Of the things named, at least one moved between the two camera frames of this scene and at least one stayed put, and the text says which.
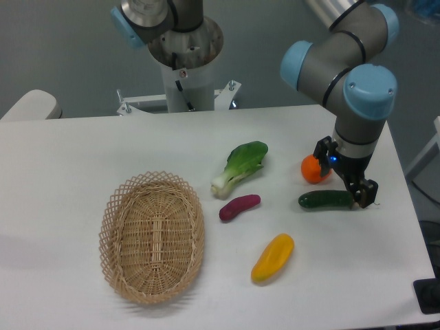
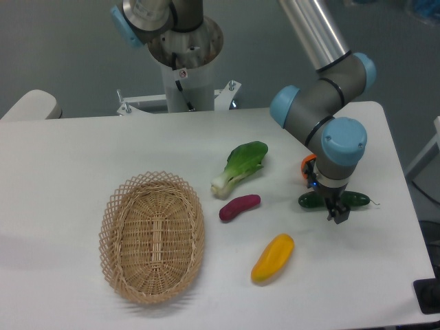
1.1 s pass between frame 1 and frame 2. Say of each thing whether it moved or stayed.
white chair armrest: stayed
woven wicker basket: stayed
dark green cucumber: stayed
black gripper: moved
